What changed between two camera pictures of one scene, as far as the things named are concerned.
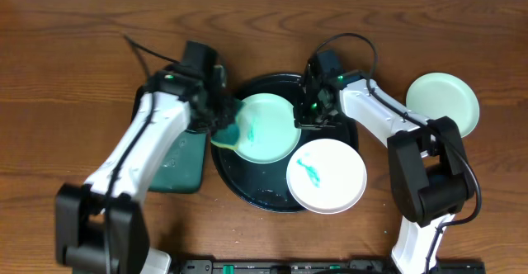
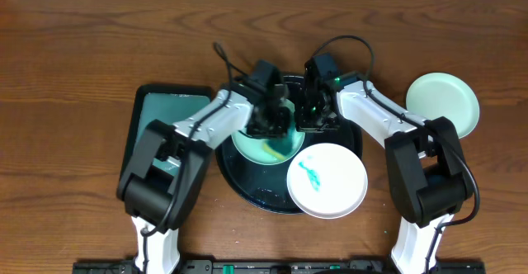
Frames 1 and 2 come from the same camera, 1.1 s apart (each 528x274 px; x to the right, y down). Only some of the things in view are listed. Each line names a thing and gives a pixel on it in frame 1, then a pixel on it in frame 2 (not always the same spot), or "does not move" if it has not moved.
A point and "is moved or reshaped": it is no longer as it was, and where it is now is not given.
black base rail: (318, 266) does not move
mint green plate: (437, 95) does not move
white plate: (327, 176) does not move
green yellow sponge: (227, 138) is moved or reshaped
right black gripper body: (313, 122) does not move
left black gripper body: (223, 115) → (268, 126)
